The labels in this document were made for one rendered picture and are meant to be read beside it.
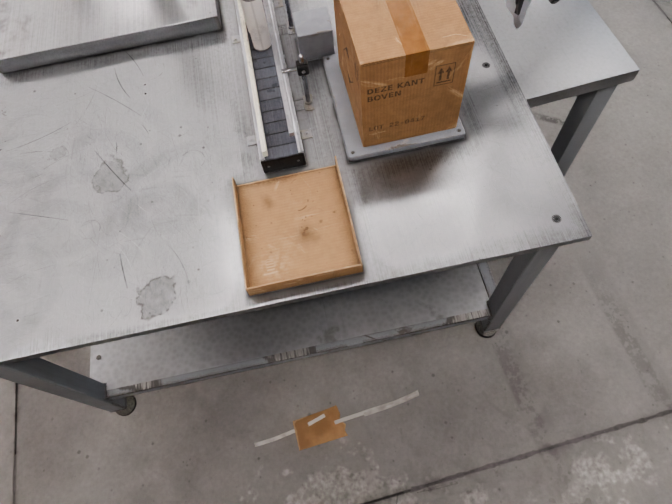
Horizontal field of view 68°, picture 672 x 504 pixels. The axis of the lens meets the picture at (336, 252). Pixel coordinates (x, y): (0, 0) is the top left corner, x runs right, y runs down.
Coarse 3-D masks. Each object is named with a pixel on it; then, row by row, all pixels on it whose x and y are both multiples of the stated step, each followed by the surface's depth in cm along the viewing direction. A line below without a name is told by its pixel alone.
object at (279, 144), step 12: (252, 48) 139; (252, 60) 137; (264, 60) 136; (264, 72) 134; (276, 72) 134; (264, 84) 133; (276, 84) 132; (264, 96) 131; (276, 96) 130; (264, 108) 129; (276, 108) 129; (264, 120) 127; (276, 120) 127; (264, 132) 126; (276, 132) 125; (288, 132) 125; (276, 144) 124; (288, 144) 123; (276, 156) 122; (288, 156) 122
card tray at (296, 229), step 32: (256, 192) 123; (288, 192) 123; (320, 192) 122; (256, 224) 119; (288, 224) 119; (320, 224) 118; (352, 224) 113; (256, 256) 116; (288, 256) 115; (320, 256) 114; (352, 256) 114; (256, 288) 109
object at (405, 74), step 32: (352, 0) 109; (384, 0) 108; (416, 0) 108; (448, 0) 107; (352, 32) 105; (384, 32) 104; (416, 32) 103; (448, 32) 103; (352, 64) 111; (384, 64) 102; (416, 64) 104; (448, 64) 106; (352, 96) 124; (384, 96) 110; (416, 96) 112; (448, 96) 114; (384, 128) 120; (416, 128) 122; (448, 128) 125
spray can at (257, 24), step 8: (248, 0) 124; (256, 0) 124; (248, 8) 126; (256, 8) 126; (248, 16) 128; (256, 16) 128; (264, 16) 130; (248, 24) 131; (256, 24) 130; (264, 24) 131; (256, 32) 132; (264, 32) 133; (256, 40) 135; (264, 40) 135; (256, 48) 138; (264, 48) 137
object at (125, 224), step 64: (320, 0) 153; (64, 64) 149; (128, 64) 147; (192, 64) 145; (320, 64) 141; (0, 128) 140; (64, 128) 138; (128, 128) 136; (192, 128) 134; (320, 128) 131; (512, 128) 126; (0, 192) 130; (64, 192) 128; (128, 192) 127; (192, 192) 125; (384, 192) 121; (448, 192) 120; (512, 192) 118; (0, 256) 121; (64, 256) 120; (128, 256) 119; (192, 256) 117; (384, 256) 114; (448, 256) 112; (0, 320) 114; (64, 320) 113; (128, 320) 111; (192, 320) 110
